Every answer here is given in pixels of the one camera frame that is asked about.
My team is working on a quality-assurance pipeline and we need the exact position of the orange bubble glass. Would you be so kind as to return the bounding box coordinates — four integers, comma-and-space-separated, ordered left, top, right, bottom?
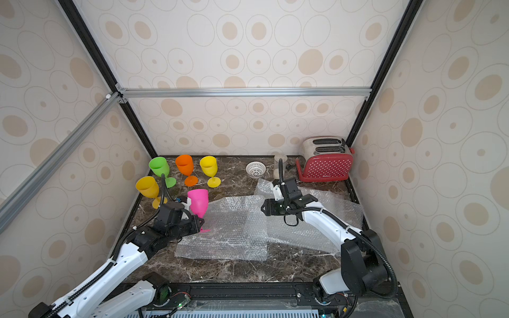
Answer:
175, 154, 198, 187

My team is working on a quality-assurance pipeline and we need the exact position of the green wine glass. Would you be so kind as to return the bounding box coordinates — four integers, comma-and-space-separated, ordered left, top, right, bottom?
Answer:
149, 157, 176, 189

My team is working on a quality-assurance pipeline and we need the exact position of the clear jar with powder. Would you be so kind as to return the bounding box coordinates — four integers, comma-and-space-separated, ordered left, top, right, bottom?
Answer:
273, 152, 288, 180

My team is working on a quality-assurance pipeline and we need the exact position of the beige bubble glass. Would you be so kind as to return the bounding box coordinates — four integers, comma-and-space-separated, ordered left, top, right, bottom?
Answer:
135, 176, 168, 209

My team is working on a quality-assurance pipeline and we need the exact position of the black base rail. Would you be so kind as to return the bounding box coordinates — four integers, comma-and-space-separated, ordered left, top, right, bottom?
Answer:
70, 280, 414, 318

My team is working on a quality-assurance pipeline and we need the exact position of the yellow bubble glass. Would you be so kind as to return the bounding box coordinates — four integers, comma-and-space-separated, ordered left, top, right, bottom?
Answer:
200, 156, 221, 188

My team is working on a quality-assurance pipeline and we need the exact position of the white sink strainer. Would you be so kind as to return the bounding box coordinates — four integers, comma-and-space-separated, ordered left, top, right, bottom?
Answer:
245, 161, 266, 178

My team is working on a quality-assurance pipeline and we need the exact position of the pink bubble glass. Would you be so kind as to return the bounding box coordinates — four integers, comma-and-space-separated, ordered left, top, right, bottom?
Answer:
188, 189, 209, 235

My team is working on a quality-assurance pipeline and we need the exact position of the clear bubble wrap sheet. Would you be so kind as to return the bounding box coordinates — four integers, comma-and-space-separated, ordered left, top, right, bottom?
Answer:
257, 180, 363, 254
175, 196, 269, 261

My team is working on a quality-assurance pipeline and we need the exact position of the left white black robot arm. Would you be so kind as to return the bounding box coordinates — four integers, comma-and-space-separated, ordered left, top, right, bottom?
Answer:
29, 201, 206, 317

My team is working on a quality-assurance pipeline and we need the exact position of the left diagonal aluminium rail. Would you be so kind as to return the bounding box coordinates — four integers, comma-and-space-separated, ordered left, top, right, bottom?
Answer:
1, 92, 121, 232

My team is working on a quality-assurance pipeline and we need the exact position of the horizontal aluminium rail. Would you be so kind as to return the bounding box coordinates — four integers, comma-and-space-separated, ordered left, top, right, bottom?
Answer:
119, 87, 372, 98

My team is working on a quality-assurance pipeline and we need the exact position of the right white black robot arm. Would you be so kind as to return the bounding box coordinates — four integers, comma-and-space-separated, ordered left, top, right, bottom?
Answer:
261, 178, 398, 302

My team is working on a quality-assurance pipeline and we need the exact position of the red toaster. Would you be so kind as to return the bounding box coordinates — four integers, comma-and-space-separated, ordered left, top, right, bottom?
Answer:
296, 136, 353, 183

